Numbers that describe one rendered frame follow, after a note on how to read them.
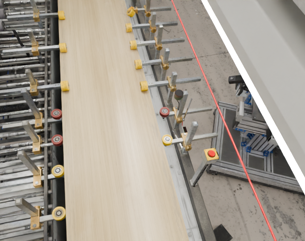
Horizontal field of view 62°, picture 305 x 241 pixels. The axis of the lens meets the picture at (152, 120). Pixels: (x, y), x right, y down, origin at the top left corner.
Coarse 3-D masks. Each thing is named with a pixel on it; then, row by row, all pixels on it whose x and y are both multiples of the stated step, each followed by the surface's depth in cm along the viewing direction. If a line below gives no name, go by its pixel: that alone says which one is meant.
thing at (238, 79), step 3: (237, 75) 151; (240, 75) 150; (228, 78) 153; (231, 78) 151; (234, 78) 151; (237, 78) 149; (240, 78) 149; (228, 81) 152; (231, 81) 150; (234, 81) 150; (237, 81) 149; (240, 81) 149; (243, 81) 148
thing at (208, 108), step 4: (196, 108) 211; (200, 108) 211; (204, 108) 212; (208, 108) 212; (212, 108) 212; (172, 112) 207; (184, 112) 208; (188, 112) 209; (192, 112) 210; (196, 112) 212; (168, 116) 207
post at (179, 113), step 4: (184, 92) 179; (184, 96) 180; (180, 100) 189; (184, 100) 185; (180, 104) 190; (184, 104) 189; (180, 108) 192; (180, 112) 198; (180, 116) 203; (176, 124) 213
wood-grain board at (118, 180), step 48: (96, 0) 274; (96, 48) 235; (96, 96) 205; (144, 96) 209; (96, 144) 182; (144, 144) 185; (96, 192) 164; (144, 192) 166; (96, 240) 149; (144, 240) 151
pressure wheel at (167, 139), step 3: (165, 135) 189; (168, 135) 190; (162, 138) 188; (165, 138) 189; (168, 138) 188; (171, 138) 189; (162, 141) 188; (165, 141) 187; (168, 141) 187; (171, 141) 187; (165, 144) 188; (168, 144) 187
